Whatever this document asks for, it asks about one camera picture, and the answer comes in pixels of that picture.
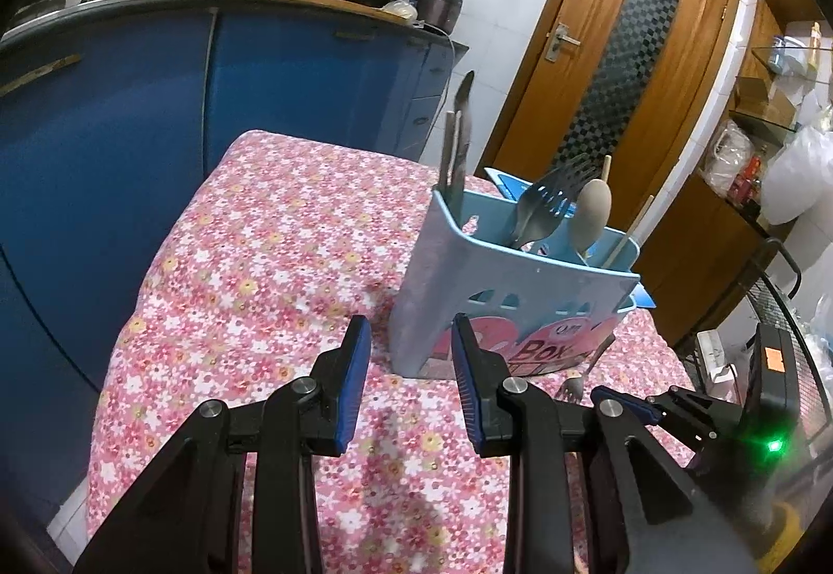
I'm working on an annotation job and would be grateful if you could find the cardboard box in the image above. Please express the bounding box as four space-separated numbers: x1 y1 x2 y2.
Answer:
734 75 796 124

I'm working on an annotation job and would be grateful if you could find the white plastic bag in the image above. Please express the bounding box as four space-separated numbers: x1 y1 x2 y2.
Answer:
760 106 833 225

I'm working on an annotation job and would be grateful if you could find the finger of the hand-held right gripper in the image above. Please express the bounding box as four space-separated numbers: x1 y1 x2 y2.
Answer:
639 400 709 466
652 385 744 430

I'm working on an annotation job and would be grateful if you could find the dark cooking pot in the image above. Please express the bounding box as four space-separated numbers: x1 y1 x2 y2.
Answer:
408 0 465 28

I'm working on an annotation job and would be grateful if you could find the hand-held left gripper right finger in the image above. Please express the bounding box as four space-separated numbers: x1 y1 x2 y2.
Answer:
451 314 759 574

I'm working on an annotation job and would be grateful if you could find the clear plastic bag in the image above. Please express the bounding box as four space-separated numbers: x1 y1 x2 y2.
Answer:
704 120 764 199

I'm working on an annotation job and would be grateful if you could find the beige spoon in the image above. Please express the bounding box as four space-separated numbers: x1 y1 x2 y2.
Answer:
571 177 613 264

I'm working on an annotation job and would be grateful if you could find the metal door handle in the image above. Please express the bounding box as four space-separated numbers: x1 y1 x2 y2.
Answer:
545 23 582 62

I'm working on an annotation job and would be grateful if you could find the black wire rack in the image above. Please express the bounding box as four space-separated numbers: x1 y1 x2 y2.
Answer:
677 236 833 441

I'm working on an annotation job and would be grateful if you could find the blue plastic utensil holder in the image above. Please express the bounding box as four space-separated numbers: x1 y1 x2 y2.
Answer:
389 187 643 381

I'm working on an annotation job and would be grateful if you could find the wooden door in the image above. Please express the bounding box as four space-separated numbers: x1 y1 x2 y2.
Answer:
480 0 744 207

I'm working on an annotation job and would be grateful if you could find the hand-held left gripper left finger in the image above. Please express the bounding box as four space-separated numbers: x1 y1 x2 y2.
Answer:
71 315 373 574

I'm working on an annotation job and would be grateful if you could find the pink floral tablecloth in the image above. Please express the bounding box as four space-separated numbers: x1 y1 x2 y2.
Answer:
84 128 707 574

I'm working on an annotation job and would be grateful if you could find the blue kitchen cabinet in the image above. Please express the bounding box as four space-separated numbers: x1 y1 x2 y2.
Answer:
0 0 471 526

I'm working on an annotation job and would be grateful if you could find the wooden side cabinet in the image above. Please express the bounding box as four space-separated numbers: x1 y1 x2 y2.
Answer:
634 0 833 349

